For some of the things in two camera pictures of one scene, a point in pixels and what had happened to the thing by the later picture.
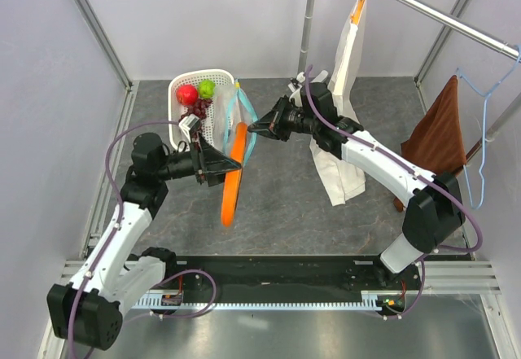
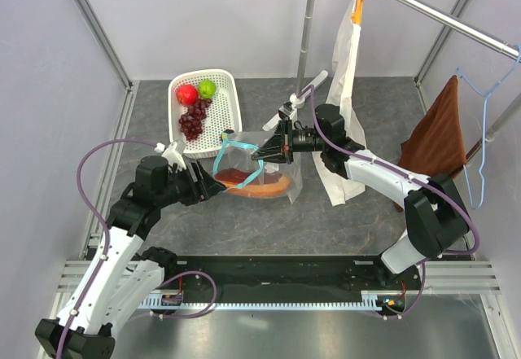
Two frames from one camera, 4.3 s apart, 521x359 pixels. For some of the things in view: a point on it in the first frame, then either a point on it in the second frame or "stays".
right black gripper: (274, 117) → (278, 147)
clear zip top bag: (231, 106) → (235, 170)
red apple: (186, 94) stays
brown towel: (438, 143) stays
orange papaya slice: (234, 174) → (266, 184)
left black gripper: (214, 164) → (209, 186)
